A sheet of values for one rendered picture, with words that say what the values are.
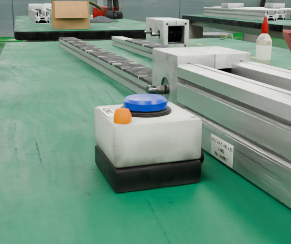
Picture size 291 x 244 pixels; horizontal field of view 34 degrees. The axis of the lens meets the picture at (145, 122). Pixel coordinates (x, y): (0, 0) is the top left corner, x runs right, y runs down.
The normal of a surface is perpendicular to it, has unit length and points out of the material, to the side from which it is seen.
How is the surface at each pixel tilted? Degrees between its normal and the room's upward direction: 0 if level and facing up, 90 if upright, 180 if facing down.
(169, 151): 90
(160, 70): 90
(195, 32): 90
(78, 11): 69
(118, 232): 0
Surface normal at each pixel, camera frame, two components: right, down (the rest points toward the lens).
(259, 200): 0.00, -0.97
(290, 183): -0.95, 0.08
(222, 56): 0.32, 0.24
